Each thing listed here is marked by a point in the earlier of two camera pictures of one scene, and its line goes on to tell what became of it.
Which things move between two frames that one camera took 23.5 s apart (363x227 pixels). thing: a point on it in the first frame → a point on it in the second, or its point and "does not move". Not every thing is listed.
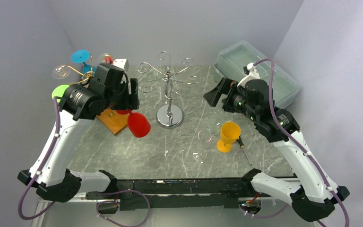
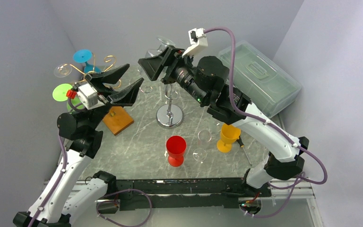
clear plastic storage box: [232, 57] does not move
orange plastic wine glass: [230, 132] does not move
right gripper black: [226, 86] → [153, 65]
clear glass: [200, 154] does not move
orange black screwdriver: [242, 145] does not move
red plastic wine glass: [138, 123] → [176, 146]
